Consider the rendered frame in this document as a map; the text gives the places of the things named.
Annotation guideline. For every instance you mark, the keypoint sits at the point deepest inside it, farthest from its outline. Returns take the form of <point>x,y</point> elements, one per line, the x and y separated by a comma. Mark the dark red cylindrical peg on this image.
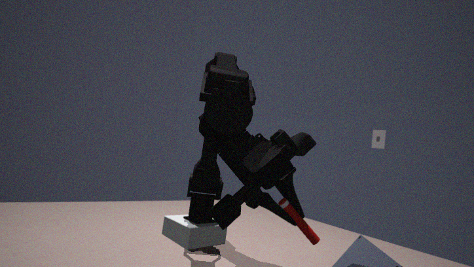
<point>301,223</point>

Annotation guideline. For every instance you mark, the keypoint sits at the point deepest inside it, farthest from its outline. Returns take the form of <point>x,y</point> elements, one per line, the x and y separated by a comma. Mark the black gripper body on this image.
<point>228,209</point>

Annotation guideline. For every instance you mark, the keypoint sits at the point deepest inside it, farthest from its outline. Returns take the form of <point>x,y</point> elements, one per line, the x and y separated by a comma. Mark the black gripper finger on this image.
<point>268,203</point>
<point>287,190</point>

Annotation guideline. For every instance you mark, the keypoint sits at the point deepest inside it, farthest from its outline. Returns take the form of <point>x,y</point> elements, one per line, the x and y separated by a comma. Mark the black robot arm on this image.
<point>229,98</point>

